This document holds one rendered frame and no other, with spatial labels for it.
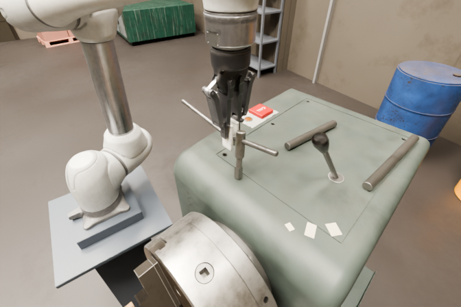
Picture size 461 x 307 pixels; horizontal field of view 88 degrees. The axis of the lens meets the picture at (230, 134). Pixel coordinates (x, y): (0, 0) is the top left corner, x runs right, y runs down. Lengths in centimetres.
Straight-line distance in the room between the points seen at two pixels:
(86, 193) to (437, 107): 262
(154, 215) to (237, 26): 94
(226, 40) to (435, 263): 214
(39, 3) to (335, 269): 79
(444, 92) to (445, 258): 127
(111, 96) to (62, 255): 65
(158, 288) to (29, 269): 176
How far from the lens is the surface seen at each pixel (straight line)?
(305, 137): 70
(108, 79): 96
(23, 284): 223
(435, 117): 277
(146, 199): 125
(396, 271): 214
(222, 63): 44
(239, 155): 54
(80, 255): 119
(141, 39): 632
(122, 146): 108
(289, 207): 54
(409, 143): 80
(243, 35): 42
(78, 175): 103
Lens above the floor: 168
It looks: 37 degrees down
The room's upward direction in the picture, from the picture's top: straight up
